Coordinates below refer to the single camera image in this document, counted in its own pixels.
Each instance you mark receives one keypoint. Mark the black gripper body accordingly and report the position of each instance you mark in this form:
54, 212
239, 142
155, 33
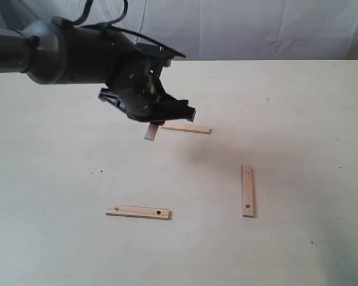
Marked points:
135, 87

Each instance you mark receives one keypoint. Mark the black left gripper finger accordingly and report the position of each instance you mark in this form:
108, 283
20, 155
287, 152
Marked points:
174, 110

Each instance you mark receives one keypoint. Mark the plain wood strip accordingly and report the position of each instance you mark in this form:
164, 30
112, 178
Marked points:
151, 132
188, 128

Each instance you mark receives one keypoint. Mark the wood strip with holes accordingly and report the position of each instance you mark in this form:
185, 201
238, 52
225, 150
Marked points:
248, 192
139, 212

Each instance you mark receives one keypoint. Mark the wood strip with holes bottom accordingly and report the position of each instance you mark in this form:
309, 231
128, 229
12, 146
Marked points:
139, 212

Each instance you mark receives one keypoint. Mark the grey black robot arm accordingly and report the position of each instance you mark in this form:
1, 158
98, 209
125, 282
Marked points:
58, 53

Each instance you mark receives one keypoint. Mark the plain wood strip top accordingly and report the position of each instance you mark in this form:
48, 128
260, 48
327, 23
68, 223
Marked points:
188, 128

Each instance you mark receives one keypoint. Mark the white backdrop cloth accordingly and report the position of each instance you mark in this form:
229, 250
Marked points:
250, 30

